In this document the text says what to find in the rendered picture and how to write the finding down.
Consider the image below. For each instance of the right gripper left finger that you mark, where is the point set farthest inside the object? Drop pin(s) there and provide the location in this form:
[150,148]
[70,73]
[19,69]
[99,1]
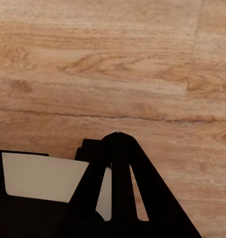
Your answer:
[77,219]

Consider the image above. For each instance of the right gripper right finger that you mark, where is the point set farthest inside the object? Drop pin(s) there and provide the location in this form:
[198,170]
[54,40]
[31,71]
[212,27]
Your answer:
[166,217]

